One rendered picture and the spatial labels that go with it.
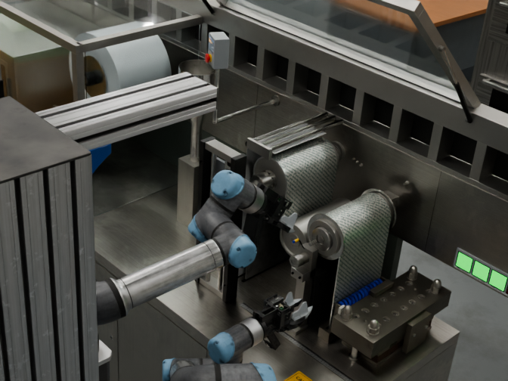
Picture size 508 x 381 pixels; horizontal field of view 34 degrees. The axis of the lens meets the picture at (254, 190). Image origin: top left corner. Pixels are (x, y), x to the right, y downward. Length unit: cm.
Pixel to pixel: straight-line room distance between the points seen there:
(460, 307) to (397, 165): 191
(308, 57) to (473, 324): 202
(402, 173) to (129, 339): 118
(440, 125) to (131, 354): 141
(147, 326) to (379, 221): 92
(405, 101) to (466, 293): 215
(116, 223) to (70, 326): 179
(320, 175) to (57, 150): 152
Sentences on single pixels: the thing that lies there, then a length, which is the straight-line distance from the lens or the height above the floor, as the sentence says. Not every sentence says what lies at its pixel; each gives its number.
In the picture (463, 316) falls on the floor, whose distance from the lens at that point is 444.
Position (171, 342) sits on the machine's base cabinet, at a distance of 290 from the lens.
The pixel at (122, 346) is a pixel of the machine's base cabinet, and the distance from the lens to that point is 321.
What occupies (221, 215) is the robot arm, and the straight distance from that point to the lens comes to 210.
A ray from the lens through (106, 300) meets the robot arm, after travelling 192.
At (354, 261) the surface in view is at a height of 116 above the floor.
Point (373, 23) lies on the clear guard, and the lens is 236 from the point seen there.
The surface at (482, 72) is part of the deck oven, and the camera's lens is 458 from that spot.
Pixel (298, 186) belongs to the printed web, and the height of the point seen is 133.
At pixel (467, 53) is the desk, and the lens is 634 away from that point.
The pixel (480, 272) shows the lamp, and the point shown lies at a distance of 264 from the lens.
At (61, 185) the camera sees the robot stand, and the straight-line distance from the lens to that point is 126.
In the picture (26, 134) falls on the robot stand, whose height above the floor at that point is 203.
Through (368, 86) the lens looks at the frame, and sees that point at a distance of 269.
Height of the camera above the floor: 262
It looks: 30 degrees down
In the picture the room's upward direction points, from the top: 5 degrees clockwise
